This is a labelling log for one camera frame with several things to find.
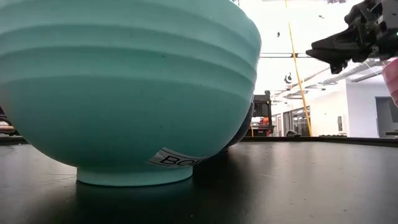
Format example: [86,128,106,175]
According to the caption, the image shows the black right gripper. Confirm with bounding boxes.
[305,26,398,75]

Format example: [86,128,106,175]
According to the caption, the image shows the pink bowl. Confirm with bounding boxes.
[381,57,398,108]

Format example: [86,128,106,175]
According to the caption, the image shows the dark grey bowl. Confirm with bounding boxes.
[225,102,255,149]

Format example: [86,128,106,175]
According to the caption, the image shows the teal ridged bowl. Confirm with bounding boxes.
[0,0,262,187]

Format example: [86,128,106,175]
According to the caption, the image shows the grey door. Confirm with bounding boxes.
[375,96,398,139]

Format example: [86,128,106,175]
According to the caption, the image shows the black machine cart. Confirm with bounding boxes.
[247,90,276,138]

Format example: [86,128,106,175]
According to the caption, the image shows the black and tan equipment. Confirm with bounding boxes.
[0,105,16,137]

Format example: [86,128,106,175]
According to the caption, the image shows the ceiling duct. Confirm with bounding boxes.
[318,60,383,85]

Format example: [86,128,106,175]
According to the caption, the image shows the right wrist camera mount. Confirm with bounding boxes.
[343,0,398,35]

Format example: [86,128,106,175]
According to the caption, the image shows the yellow hanging strap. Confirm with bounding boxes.
[284,0,313,137]

